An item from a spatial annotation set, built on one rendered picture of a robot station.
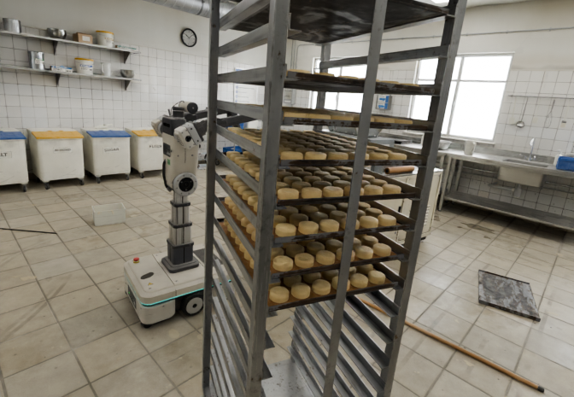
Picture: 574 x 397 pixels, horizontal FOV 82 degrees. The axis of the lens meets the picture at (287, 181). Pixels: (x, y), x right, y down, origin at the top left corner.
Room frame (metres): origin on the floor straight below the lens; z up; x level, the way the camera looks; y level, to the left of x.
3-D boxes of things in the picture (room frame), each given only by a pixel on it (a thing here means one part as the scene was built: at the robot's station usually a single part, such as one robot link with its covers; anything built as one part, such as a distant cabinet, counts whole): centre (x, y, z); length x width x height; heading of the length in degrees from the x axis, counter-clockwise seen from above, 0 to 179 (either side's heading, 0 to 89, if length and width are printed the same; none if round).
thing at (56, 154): (4.54, 3.28, 0.38); 0.64 x 0.54 x 0.77; 48
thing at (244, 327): (0.97, 0.14, 0.78); 0.64 x 0.03 x 0.03; 25
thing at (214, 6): (1.23, 0.30, 0.97); 0.03 x 0.03 x 1.70; 25
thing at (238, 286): (0.97, 0.14, 0.87); 0.64 x 0.03 x 0.03; 25
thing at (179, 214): (2.10, 0.70, 0.53); 0.11 x 0.11 x 0.40; 39
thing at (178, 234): (2.10, 0.70, 0.38); 0.13 x 0.13 x 0.40; 39
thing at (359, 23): (1.04, -0.04, 1.68); 0.60 x 0.40 x 0.02; 25
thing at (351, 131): (3.11, -0.57, 1.25); 0.56 x 0.29 x 0.14; 38
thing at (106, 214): (3.34, 1.90, 0.08); 0.30 x 0.22 x 0.16; 126
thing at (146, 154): (5.50, 2.39, 0.38); 0.64 x 0.54 x 0.77; 45
